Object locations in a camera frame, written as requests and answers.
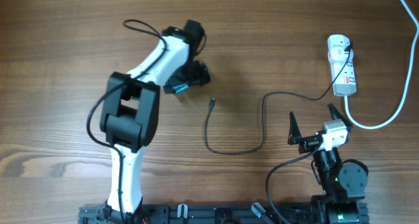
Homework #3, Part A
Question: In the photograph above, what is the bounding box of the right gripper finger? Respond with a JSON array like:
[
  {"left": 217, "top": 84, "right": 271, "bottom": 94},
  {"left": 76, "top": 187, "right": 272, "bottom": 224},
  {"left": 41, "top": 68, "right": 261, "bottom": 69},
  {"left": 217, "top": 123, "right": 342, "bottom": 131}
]
[
  {"left": 287, "top": 111, "right": 302, "bottom": 145},
  {"left": 327, "top": 103, "right": 353, "bottom": 132}
]

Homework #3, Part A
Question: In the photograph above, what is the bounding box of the blue Galaxy smartphone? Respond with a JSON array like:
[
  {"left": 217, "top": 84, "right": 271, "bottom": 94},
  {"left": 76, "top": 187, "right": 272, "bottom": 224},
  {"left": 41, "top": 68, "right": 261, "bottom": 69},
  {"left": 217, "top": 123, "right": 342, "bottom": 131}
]
[{"left": 173, "top": 83, "right": 189, "bottom": 94}]

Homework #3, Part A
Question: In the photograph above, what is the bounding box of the black charger cable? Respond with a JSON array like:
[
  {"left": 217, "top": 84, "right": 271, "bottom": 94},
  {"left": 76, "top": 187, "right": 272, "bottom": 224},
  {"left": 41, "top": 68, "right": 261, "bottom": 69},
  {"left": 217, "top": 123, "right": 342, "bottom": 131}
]
[{"left": 204, "top": 41, "right": 354, "bottom": 155}]

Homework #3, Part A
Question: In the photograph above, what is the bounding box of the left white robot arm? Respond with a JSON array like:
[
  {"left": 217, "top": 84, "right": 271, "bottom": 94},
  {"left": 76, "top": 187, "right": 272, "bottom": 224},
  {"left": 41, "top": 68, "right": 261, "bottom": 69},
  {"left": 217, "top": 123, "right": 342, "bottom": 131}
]
[{"left": 99, "top": 20, "right": 210, "bottom": 221}]

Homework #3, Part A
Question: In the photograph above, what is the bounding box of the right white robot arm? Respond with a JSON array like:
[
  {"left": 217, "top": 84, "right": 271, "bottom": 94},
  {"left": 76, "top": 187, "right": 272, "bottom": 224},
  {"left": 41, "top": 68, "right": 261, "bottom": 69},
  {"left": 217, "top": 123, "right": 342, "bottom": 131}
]
[{"left": 288, "top": 103, "right": 369, "bottom": 223}]

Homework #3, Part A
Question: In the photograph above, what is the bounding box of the white power strip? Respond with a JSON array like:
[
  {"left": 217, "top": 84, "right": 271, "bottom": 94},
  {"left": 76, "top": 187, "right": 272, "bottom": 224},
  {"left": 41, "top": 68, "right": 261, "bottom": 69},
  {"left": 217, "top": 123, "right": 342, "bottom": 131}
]
[{"left": 327, "top": 34, "right": 357, "bottom": 97}]

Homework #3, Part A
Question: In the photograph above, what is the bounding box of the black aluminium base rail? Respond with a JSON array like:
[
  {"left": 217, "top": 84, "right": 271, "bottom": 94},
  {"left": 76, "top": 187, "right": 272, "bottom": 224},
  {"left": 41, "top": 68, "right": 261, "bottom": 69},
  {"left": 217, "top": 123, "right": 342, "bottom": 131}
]
[{"left": 78, "top": 202, "right": 370, "bottom": 224}]

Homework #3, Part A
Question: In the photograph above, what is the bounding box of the white power strip cord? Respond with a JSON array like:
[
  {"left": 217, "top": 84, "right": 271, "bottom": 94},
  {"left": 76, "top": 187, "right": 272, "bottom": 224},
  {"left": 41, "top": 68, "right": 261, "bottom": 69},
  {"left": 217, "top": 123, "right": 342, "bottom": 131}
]
[{"left": 343, "top": 0, "right": 419, "bottom": 130}]

